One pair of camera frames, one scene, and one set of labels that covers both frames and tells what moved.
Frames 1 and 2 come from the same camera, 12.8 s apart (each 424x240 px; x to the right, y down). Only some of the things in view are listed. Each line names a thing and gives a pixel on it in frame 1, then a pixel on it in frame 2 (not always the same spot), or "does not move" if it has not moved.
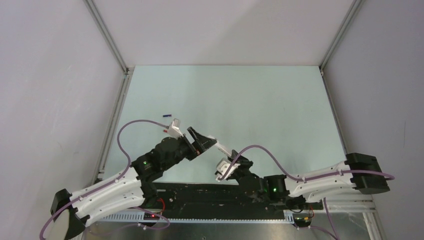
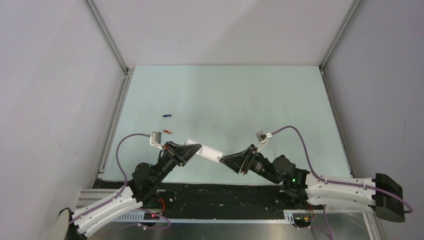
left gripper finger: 203,142 -> 183,150
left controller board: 149,216 does not move
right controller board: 302,221 does not move
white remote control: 220,148 -> 207,152
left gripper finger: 203,143 -> 185,153
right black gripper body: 242,172 -> 258,165
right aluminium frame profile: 372,228 does not move
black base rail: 216,196 does not move
